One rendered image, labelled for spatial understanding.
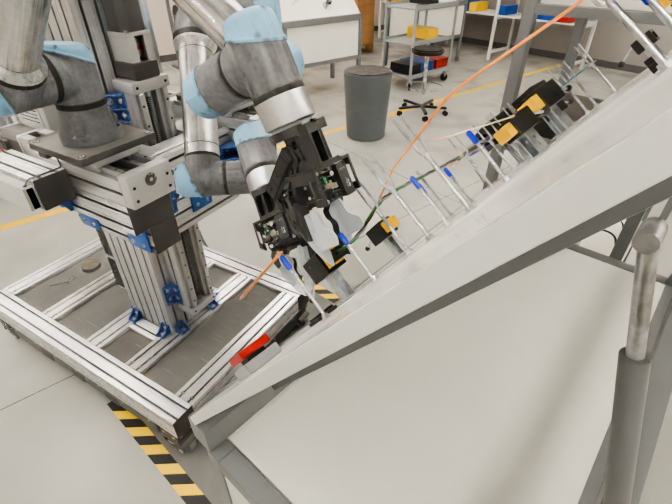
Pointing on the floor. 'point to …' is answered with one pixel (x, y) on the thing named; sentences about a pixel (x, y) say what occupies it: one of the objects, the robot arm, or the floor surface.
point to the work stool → (425, 78)
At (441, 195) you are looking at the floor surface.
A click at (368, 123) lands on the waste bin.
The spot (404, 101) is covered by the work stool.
